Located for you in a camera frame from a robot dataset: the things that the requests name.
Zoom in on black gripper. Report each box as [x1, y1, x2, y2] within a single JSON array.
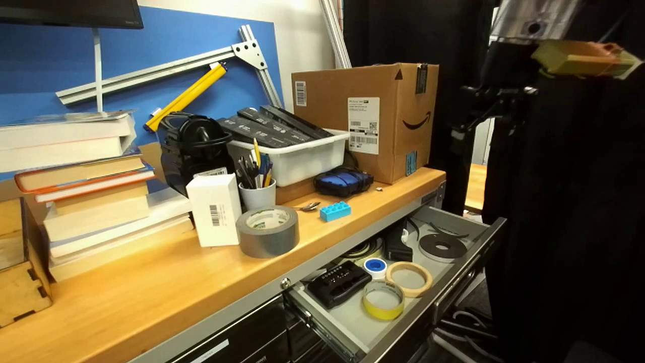
[[449, 83, 540, 159]]

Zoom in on blue square block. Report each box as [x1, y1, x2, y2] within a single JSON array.
[[318, 200, 353, 224]]

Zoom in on grey metal drawer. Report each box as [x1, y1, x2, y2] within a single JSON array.
[[279, 204, 508, 363]]

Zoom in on black drawer cabinet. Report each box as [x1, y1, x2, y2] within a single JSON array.
[[128, 179, 510, 363]]

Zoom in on blue sticker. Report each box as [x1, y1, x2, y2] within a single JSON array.
[[402, 149, 420, 177]]

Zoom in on black tape strip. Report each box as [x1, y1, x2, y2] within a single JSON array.
[[412, 63, 432, 95]]

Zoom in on brown cardboard shipping box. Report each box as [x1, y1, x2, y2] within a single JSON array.
[[289, 61, 441, 185]]

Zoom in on white shipping label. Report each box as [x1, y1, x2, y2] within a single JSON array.
[[344, 95, 382, 156]]

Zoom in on black tape roll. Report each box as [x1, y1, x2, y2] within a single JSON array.
[[416, 231, 469, 261]]

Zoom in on small black gadget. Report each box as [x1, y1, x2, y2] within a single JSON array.
[[382, 224, 418, 263]]

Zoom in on black handheld tool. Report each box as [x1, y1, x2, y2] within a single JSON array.
[[313, 167, 375, 200]]

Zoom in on tan flat block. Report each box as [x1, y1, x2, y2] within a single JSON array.
[[531, 38, 645, 81]]

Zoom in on tan masking tape roll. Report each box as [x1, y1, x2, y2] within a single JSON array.
[[384, 259, 436, 300]]

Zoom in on small blue tape roll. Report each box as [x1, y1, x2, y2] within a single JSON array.
[[362, 255, 391, 282]]

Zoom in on white plastic bin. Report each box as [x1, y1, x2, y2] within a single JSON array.
[[226, 126, 353, 190]]

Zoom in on black flat box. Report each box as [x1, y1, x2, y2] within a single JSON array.
[[237, 106, 314, 145], [218, 115, 287, 149], [259, 102, 335, 141]]

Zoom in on white aluminium bar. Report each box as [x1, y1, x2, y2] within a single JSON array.
[[321, 0, 355, 70]]

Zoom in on yellow tape roll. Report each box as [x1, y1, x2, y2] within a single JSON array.
[[358, 278, 407, 322]]

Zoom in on black flat device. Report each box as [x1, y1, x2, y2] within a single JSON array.
[[307, 257, 375, 311]]

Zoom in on blue pen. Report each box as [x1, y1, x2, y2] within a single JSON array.
[[258, 153, 273, 190]]

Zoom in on yellow pencil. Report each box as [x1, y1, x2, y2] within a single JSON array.
[[250, 137, 263, 171]]

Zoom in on grey pen cup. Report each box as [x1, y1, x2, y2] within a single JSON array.
[[237, 179, 277, 214]]

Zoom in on small white carton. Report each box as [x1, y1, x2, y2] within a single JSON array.
[[184, 167, 243, 250]]

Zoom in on black appliance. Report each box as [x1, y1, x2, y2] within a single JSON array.
[[157, 110, 237, 198]]

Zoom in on yellow bar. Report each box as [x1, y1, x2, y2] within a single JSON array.
[[142, 61, 229, 135]]

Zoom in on stack of books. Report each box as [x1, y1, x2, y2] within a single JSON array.
[[47, 190, 197, 282]]

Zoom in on red edged book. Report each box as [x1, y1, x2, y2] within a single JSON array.
[[32, 167, 157, 206]]

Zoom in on white monitor pole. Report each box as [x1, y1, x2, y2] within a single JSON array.
[[90, 28, 107, 115]]

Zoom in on thick tan book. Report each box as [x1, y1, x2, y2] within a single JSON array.
[[40, 184, 152, 246]]

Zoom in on brown book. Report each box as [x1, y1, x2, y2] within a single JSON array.
[[14, 153, 146, 195]]

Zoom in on large white book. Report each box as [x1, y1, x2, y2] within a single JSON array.
[[0, 110, 138, 175]]

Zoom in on black monitor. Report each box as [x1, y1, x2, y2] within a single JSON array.
[[0, 0, 144, 30]]

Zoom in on wooden slotted box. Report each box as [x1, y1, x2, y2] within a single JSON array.
[[0, 195, 56, 330]]

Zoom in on grey duct tape roll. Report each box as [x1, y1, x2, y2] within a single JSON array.
[[234, 204, 302, 259]]

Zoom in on aluminium rail frame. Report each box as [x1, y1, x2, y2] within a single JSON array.
[[54, 22, 286, 108]]

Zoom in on blue wall board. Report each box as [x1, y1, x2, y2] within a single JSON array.
[[0, 6, 284, 184]]

